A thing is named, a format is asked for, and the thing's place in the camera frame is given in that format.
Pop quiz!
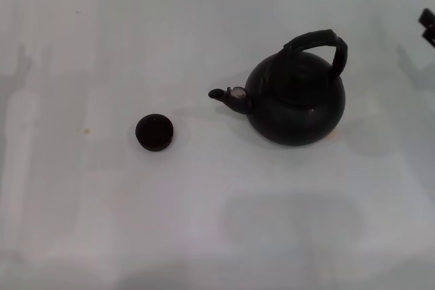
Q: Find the black round teapot with handle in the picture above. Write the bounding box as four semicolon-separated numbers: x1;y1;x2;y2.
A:
207;29;349;147

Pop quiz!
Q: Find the small dark brown teacup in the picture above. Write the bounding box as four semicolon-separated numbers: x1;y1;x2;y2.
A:
135;113;175;152

